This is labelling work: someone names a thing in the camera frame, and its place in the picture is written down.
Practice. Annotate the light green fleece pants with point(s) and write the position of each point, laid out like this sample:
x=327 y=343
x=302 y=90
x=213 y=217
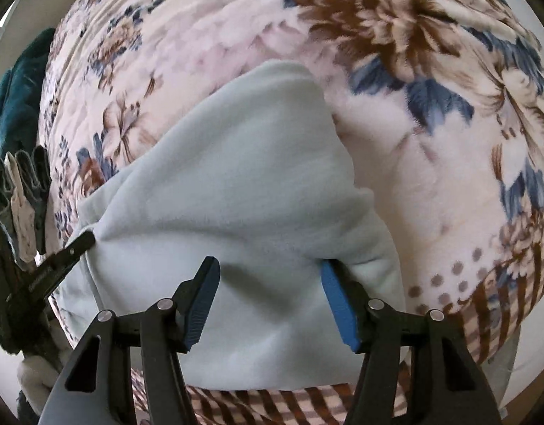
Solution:
x=236 y=186

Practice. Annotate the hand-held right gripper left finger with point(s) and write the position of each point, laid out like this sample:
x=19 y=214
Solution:
x=201 y=305

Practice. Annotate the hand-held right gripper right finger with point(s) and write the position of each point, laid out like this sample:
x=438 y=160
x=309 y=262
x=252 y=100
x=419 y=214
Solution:
x=340 y=305

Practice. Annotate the person's left forearm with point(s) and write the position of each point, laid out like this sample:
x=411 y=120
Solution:
x=35 y=374

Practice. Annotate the floral printed blanket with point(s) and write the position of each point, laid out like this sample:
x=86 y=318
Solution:
x=431 y=186

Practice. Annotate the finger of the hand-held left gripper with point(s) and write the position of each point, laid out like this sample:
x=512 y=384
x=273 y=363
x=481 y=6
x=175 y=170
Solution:
x=74 y=250

